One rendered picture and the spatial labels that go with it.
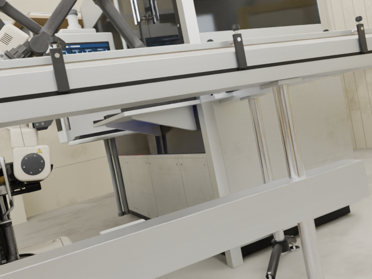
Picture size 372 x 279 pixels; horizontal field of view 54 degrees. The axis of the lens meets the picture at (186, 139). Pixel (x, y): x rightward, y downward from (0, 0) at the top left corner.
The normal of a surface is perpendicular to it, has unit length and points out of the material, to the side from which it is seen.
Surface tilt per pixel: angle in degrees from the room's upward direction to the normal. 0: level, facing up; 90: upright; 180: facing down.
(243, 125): 90
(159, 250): 90
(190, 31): 90
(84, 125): 90
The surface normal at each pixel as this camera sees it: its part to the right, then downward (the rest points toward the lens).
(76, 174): 0.62, -0.09
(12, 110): 0.44, -0.05
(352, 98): -0.76, 0.18
